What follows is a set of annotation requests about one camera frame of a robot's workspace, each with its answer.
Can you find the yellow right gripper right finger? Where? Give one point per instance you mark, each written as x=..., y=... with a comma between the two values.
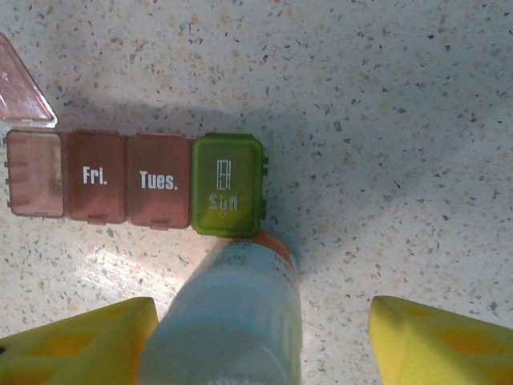
x=441, y=353

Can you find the green pill box SUN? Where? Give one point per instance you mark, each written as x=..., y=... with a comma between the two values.
x=226, y=188

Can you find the white pill bottle orange label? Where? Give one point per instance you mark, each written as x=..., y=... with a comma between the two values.
x=224, y=321

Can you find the red pill box Fri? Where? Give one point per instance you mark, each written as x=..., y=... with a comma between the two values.
x=96, y=176

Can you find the red pill box unmarked lid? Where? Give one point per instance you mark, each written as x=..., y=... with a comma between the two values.
x=34, y=172

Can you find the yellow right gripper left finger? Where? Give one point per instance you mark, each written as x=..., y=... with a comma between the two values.
x=60, y=361

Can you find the red pill box Tues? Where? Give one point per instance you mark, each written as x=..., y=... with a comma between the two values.
x=158, y=180

